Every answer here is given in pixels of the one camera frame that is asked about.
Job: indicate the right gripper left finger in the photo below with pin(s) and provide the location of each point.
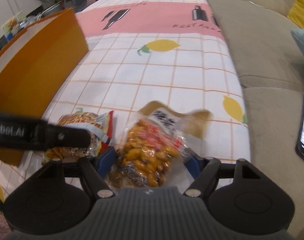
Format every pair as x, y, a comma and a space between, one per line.
93, 170

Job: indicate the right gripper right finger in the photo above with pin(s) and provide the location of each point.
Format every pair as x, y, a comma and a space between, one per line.
204, 171

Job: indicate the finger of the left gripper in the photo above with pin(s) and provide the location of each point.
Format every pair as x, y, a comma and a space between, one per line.
51, 136

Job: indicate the yellow peanut bag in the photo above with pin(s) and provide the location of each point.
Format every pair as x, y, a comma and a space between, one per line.
156, 139

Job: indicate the orange crispy sticks bag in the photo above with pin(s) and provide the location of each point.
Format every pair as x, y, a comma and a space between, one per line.
100, 128

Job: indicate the orange cardboard box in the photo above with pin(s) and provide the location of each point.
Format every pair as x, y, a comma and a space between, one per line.
33, 67

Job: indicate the teddy bear picture box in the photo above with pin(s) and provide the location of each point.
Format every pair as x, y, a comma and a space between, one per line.
12, 26

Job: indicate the lemon pattern tablecloth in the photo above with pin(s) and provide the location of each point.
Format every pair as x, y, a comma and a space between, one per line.
171, 51

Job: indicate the beige sofa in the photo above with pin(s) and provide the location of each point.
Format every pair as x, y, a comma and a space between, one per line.
270, 68

